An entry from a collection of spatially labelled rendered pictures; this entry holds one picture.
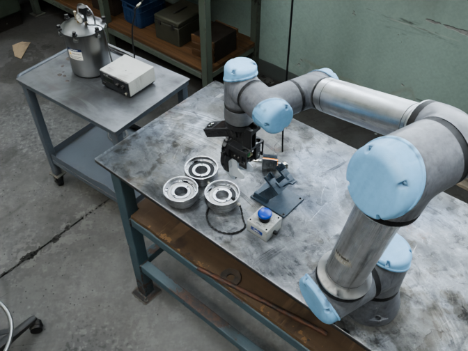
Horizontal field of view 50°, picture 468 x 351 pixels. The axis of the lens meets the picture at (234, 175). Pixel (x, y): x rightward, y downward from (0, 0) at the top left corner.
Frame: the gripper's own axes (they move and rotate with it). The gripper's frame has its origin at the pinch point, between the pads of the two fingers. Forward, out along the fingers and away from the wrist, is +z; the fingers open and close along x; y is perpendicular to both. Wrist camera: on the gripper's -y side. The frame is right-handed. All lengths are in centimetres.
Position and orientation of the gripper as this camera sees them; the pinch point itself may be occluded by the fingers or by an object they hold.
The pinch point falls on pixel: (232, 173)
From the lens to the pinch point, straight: 135.1
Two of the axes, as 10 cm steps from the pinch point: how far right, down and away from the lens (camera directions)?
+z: 0.0, 7.1, 7.0
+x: 6.4, -5.4, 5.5
